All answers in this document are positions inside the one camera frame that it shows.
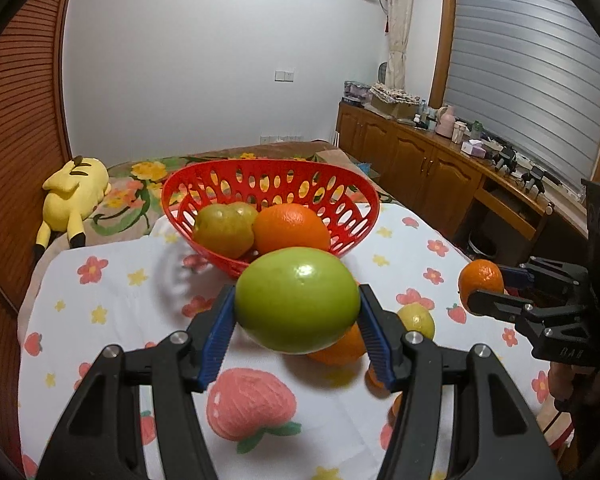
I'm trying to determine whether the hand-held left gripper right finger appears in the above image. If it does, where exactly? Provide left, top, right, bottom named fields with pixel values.
left=357, top=284, right=563, bottom=480

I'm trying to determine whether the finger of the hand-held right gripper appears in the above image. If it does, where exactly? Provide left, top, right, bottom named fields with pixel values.
left=467, top=290, right=536, bottom=322
left=499, top=264, right=533, bottom=297

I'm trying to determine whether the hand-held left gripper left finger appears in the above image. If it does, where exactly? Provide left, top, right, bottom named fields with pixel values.
left=37, top=284, right=238, bottom=480

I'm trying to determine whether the mandarin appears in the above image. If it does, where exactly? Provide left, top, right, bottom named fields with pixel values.
left=457, top=259, right=506, bottom=308

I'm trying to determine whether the red perforated plastic basket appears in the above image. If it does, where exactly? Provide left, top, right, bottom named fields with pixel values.
left=161, top=159, right=381, bottom=279

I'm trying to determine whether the green jujube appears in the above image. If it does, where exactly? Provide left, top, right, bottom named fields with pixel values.
left=234, top=247, right=362, bottom=356

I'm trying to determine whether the large yellow-green guava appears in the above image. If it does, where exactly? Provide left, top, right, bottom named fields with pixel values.
left=194, top=203, right=256, bottom=260

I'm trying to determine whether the large oval orange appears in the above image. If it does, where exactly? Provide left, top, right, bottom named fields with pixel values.
left=252, top=203, right=332, bottom=256

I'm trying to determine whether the person's right hand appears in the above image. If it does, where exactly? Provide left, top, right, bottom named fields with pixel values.
left=547, top=360, right=576, bottom=403

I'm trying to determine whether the round orange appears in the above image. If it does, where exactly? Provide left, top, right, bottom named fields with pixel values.
left=307, top=322, right=368, bottom=367

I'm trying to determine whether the dark trash bin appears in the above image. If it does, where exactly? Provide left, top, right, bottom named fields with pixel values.
left=467, top=232, right=498, bottom=261

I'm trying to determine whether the small yellow-green jujube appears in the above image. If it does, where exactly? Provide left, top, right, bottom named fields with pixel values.
left=396, top=303, right=436, bottom=341

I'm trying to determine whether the white floral tablecloth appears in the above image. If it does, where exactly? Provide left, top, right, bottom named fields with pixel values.
left=17, top=202, right=576, bottom=480

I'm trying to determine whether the small black tripod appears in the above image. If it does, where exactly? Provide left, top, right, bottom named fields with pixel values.
left=495, top=147, right=518, bottom=173
left=522, top=167, right=546, bottom=193

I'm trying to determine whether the wooden sideboard cabinet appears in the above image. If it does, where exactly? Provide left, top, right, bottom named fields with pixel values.
left=336, top=101, right=596, bottom=266

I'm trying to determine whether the pink thermos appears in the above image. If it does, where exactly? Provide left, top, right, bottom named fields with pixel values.
left=436, top=105, right=456, bottom=137

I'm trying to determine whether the cardboard box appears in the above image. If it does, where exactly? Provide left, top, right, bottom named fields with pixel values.
left=369, top=92, right=421, bottom=120

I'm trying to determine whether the yellow plush toy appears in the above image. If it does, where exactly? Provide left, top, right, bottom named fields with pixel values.
left=34, top=155, right=112, bottom=260

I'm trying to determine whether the grey window blind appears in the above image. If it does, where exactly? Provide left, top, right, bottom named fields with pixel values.
left=442, top=0, right=600, bottom=196

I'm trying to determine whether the clear storage box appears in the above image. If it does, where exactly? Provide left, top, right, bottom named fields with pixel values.
left=343, top=80, right=372, bottom=106

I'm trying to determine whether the beige curtain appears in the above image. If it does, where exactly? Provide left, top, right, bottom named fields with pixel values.
left=380, top=0, right=416, bottom=90

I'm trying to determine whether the brown slatted wardrobe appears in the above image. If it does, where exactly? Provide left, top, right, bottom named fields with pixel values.
left=0, top=0, right=81, bottom=466

